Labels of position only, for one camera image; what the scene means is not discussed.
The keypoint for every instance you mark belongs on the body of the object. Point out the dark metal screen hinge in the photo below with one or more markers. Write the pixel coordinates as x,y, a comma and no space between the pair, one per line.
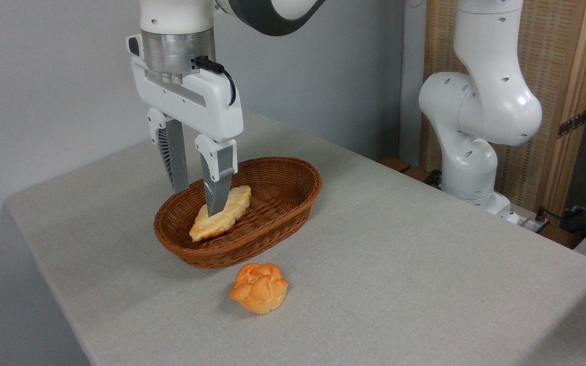
573,123

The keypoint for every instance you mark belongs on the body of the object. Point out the round knotted bread roll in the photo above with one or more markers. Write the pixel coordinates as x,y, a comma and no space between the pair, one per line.
260,290

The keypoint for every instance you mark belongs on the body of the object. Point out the long braided bread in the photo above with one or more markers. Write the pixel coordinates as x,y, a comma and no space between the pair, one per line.
232,208

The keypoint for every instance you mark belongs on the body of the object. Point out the brown oval wicker basket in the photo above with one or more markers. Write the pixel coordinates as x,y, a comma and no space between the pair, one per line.
277,203

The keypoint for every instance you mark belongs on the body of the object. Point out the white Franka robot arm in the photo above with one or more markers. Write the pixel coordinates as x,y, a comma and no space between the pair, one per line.
481,112

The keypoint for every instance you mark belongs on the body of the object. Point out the wooden rattan folding screen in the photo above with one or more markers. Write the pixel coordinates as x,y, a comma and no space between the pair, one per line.
552,66

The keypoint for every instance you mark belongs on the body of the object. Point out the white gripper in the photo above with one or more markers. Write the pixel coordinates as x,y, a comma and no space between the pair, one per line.
206,104

